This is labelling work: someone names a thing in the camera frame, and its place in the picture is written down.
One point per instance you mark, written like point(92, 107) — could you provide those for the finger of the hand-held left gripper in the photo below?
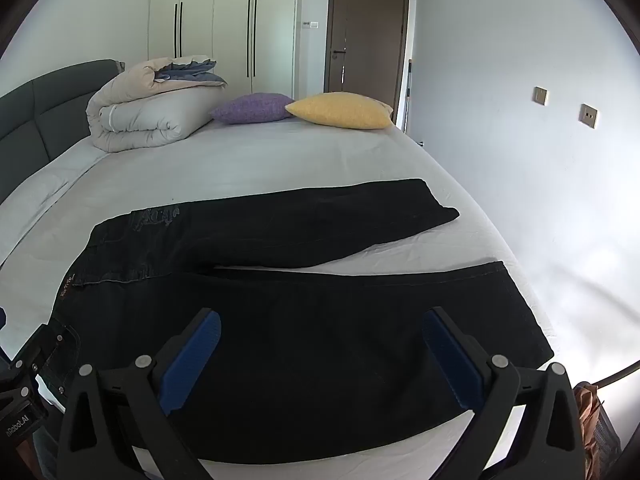
point(35, 350)

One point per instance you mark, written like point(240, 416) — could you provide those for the brown door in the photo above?
point(370, 20)

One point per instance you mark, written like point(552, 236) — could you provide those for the purple pillow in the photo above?
point(250, 108)

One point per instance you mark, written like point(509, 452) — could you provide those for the folded blue-grey blanket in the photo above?
point(200, 77)

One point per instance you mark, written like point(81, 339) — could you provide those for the beige wall socket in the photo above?
point(588, 116)

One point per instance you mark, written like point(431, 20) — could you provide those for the cream wardrobe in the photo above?
point(225, 10)

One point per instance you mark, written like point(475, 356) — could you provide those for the beige wall switch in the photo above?
point(540, 96)

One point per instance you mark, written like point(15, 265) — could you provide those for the dark curved tube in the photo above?
point(615, 376)

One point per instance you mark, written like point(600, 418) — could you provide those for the dark grey padded headboard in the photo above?
point(30, 125)

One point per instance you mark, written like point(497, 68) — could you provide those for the brown bag in basket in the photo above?
point(595, 430)

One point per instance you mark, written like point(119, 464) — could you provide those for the folded beige duvet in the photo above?
point(145, 120)

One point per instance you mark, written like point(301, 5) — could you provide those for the black pants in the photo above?
point(300, 340)

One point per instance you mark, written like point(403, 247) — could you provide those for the yellow pillow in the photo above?
point(340, 110)

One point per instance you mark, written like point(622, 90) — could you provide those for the bed with white sheet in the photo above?
point(275, 160)

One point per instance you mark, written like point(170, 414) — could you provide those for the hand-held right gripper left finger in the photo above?
point(192, 360)

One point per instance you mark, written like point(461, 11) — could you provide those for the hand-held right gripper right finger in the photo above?
point(452, 360)

